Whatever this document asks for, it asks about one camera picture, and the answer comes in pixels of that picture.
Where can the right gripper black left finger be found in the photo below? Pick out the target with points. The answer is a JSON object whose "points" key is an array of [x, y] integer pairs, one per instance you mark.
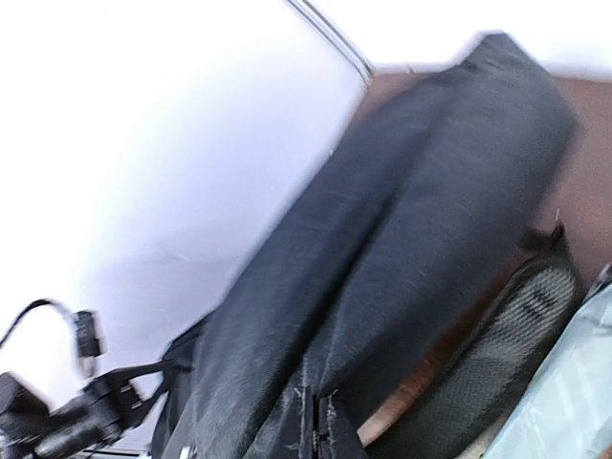
{"points": [[307, 446]]}

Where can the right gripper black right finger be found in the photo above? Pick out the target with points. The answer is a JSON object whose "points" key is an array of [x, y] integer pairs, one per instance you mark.
{"points": [[337, 436]]}

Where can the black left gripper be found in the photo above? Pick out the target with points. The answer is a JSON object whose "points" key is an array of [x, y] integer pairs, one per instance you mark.
{"points": [[112, 402]]}

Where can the black student backpack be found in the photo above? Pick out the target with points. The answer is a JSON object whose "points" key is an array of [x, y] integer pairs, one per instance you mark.
{"points": [[405, 225]]}

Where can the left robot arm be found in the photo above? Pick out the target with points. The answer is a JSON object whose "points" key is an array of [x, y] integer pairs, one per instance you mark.
{"points": [[30, 427]]}

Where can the grey plastic bag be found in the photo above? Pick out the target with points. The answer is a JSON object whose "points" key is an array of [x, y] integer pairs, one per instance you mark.
{"points": [[566, 410]]}

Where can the left aluminium frame post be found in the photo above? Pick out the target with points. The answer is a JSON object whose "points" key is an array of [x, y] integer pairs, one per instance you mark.
{"points": [[332, 33]]}

